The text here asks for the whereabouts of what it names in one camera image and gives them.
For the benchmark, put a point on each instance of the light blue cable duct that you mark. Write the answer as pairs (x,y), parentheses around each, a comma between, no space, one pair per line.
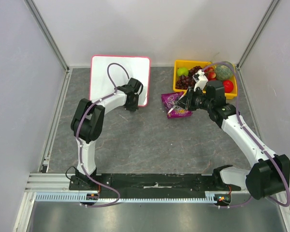
(93,198)

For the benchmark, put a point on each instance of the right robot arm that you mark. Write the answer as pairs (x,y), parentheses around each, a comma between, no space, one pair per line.
(269,173)

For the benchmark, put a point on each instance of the yellow plastic tray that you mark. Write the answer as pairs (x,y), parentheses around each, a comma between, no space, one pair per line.
(204,64)

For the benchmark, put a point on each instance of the green netted melon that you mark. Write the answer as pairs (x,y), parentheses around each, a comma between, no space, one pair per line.
(224,72)

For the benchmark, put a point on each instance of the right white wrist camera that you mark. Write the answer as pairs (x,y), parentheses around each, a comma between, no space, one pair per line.
(200,80)

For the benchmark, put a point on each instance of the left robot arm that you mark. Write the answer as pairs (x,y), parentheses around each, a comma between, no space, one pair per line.
(87,123)

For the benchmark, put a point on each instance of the green apple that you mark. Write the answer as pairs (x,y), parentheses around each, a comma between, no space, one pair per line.
(182,71)

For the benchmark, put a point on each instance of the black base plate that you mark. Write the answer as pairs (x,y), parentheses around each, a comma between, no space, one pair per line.
(158,186)

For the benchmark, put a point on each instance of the dark purple grape bunch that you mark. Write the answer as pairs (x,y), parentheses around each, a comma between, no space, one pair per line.
(183,82)

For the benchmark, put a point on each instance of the red peach cluster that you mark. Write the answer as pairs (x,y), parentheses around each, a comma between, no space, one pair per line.
(210,73)

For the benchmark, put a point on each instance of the red apple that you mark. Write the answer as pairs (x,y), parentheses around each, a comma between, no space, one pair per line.
(228,86)

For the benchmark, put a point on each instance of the purple snack bag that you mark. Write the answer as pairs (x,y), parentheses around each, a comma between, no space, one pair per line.
(168,100)

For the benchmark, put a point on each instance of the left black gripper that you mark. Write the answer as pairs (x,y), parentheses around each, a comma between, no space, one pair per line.
(131,108)

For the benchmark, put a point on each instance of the pink framed whiteboard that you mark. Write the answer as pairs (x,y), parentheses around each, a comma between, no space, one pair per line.
(109,71)

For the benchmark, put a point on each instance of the orange capped marker pen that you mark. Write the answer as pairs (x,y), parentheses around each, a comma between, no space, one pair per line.
(175,105)

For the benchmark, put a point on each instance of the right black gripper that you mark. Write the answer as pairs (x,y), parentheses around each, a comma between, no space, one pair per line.
(188,101)

